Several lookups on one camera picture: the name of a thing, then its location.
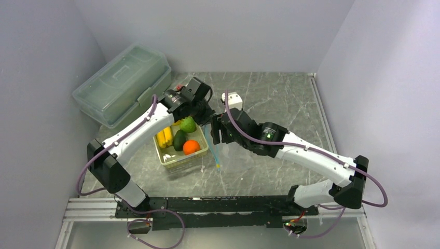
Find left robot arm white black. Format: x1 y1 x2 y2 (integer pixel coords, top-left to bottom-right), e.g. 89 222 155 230
81 77 215 218

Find pale green perforated basket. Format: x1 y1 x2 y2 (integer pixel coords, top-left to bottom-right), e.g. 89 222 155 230
154 125 209 170

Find dark green avocado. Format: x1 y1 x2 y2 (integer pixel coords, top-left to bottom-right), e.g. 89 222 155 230
173 130 187 151

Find clear zip top bag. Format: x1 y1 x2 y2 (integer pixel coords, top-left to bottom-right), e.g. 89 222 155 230
203 124 229 171

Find yellow bananas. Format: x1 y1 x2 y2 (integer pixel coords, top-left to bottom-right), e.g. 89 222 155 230
156 127 174 148

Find clear lidded storage box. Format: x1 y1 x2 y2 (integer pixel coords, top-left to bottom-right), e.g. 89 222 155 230
72 44 172 129

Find orange fruit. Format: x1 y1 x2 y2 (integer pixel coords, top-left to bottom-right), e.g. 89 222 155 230
183 140 201 155

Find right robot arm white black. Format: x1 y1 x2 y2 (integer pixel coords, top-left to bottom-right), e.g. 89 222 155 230
211 108 369 215

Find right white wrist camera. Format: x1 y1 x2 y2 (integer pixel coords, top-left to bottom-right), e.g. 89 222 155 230
221 92 243 112

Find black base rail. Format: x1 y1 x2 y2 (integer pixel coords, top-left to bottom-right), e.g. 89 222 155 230
115 195 319 231

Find aluminium frame rail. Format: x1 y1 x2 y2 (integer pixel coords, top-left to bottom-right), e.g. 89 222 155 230
55 198 131 248

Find light green custard apple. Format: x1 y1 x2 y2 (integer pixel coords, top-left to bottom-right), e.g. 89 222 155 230
179 117 197 133

